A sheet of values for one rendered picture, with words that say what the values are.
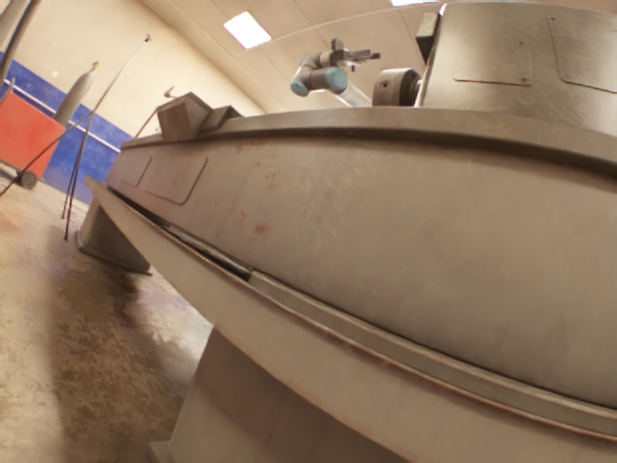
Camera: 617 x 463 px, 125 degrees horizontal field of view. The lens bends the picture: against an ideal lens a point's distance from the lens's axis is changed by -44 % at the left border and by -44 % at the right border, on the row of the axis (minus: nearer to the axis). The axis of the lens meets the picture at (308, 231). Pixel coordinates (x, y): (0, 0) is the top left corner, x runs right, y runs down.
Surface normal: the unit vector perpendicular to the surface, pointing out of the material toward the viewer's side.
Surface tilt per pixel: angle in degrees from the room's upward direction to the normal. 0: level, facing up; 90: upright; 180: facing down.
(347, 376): 90
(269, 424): 90
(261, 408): 90
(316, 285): 90
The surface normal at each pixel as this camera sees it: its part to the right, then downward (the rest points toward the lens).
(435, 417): -0.54, -0.36
